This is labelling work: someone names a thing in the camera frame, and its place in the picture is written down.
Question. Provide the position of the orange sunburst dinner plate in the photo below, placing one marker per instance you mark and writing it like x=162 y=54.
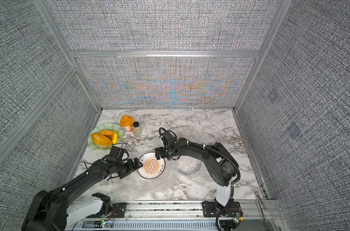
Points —
x=152 y=167

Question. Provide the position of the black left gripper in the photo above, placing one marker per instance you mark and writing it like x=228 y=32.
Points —
x=132 y=167

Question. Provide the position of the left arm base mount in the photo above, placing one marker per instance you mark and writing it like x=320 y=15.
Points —
x=108 y=209

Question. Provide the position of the teal rimmed wrapped plate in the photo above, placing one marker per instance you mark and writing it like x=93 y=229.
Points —
x=188 y=167

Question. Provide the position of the light green scalloped plate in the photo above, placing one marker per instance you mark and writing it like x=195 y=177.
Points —
x=105 y=126

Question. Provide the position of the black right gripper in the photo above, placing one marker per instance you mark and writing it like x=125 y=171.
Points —
x=160 y=149

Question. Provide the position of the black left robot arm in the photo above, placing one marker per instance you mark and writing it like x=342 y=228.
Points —
x=48 y=210

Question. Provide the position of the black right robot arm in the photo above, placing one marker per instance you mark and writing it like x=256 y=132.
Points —
x=221 y=166

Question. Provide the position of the small orange bread roll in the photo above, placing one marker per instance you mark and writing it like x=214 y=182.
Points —
x=107 y=132

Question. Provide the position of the orange lidded cup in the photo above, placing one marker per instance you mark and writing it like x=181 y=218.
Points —
x=127 y=122

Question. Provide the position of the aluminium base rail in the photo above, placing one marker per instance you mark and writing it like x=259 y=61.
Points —
x=259 y=215

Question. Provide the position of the yellow toy banana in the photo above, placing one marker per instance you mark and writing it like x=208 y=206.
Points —
x=114 y=137

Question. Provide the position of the large orange bread loaf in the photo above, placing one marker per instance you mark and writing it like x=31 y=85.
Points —
x=101 y=141

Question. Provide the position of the green circuit board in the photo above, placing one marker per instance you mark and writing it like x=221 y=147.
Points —
x=103 y=224

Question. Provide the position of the black capped spice jar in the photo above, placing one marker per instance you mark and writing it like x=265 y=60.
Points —
x=137 y=128

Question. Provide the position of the aluminium cage frame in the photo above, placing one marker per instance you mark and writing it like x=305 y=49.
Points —
x=66 y=66

